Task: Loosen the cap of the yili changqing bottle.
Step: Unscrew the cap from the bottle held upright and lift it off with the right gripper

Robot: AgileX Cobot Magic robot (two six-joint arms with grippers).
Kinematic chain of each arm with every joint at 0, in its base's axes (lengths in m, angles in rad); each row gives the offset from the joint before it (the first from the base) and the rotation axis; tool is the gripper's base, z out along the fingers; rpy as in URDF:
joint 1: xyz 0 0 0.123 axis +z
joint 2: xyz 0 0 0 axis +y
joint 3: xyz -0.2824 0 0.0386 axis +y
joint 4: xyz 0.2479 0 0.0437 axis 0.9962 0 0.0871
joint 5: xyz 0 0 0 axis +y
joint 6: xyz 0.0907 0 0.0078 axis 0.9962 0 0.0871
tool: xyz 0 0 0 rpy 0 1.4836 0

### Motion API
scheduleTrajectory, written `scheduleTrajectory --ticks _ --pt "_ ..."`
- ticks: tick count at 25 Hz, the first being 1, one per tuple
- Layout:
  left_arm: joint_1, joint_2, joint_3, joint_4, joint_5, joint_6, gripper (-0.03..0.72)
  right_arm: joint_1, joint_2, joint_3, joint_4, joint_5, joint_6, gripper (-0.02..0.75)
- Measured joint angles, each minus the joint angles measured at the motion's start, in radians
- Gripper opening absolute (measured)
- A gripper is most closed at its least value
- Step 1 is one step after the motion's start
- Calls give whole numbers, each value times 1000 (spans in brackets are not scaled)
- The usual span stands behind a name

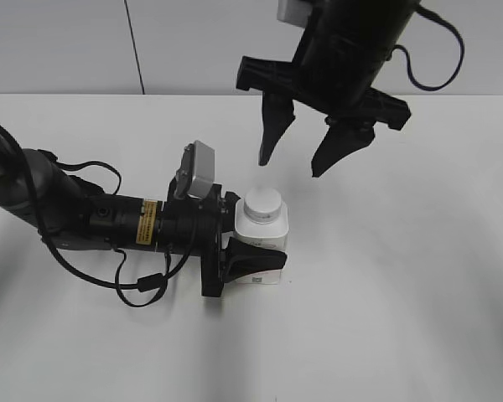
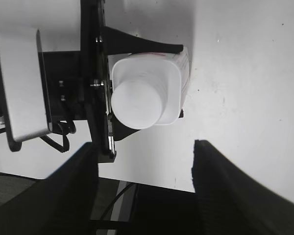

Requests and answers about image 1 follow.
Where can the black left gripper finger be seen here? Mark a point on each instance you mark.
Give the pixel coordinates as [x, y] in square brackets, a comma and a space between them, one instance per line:
[229, 201]
[247, 263]

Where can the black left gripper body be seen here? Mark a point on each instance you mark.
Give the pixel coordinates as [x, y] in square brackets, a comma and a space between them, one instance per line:
[193, 227]

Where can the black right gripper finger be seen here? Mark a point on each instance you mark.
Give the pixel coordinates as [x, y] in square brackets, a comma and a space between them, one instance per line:
[277, 117]
[342, 139]

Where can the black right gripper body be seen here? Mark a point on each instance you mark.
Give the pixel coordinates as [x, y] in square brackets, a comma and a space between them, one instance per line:
[337, 59]

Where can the white bottle cap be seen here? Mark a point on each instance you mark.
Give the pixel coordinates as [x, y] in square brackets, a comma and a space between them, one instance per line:
[262, 205]

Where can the white yili changqing bottle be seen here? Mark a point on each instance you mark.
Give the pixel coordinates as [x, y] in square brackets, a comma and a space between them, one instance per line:
[272, 235]

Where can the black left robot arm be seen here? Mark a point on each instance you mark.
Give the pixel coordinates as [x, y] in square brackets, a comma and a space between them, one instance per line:
[71, 213]

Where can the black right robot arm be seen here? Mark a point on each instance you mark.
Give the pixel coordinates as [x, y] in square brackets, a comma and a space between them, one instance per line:
[343, 47]

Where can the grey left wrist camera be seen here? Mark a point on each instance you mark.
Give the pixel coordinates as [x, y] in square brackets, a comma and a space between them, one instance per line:
[196, 173]

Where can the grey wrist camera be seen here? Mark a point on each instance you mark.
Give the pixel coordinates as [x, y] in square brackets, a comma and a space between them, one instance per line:
[196, 173]
[294, 12]

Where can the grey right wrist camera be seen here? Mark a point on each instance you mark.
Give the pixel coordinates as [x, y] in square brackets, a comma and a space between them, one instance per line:
[294, 12]

